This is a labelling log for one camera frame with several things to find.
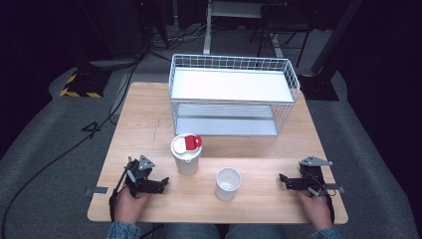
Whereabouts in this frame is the person's right leg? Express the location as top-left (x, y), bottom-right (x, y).
top-left (225, 224), bottom-right (287, 239)

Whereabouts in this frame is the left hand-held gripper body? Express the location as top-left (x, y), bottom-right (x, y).
top-left (123, 154), bottom-right (166, 199)

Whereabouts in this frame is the white desk frame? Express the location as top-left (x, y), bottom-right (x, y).
top-left (202, 0), bottom-right (287, 59)

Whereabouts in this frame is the yellow black striped base plate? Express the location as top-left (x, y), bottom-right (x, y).
top-left (59, 68), bottom-right (112, 100)

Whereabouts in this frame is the person's leg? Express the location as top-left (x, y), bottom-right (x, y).
top-left (162, 223), bottom-right (223, 239)
top-left (225, 224), bottom-right (287, 239)

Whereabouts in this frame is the black square base plate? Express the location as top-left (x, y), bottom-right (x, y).
top-left (298, 73), bottom-right (340, 102)

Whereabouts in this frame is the white wire rack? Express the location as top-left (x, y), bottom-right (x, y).
top-left (168, 53), bottom-right (302, 137)

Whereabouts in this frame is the black chair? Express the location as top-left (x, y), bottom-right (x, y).
top-left (248, 3), bottom-right (313, 68)

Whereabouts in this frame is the person's left leg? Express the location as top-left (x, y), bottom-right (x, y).
top-left (162, 223), bottom-right (223, 239)

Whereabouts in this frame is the grey tape strip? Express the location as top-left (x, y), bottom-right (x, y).
top-left (324, 183), bottom-right (346, 194)

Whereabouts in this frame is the right hand-held gripper cable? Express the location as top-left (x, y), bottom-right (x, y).
top-left (307, 170), bottom-right (336, 224)

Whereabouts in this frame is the long black floor cable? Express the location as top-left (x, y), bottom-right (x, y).
top-left (0, 53), bottom-right (147, 239)

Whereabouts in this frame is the bundle of floor cables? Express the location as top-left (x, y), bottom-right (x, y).
top-left (147, 23), bottom-right (208, 56)

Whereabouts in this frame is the person's left hand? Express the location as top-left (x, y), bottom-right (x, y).
top-left (113, 189), bottom-right (152, 225)

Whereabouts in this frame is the black slanted stand pole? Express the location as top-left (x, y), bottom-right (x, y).
top-left (310, 0), bottom-right (364, 76)

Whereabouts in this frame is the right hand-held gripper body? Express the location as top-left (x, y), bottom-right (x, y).
top-left (286, 155), bottom-right (333, 197)

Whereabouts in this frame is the person's right hand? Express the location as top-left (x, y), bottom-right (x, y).
top-left (296, 189), bottom-right (334, 232)

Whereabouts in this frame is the white cup with red lid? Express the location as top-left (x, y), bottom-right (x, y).
top-left (170, 133), bottom-right (203, 176)

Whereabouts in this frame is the grey round stand base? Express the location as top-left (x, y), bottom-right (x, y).
top-left (89, 57), bottom-right (137, 70)

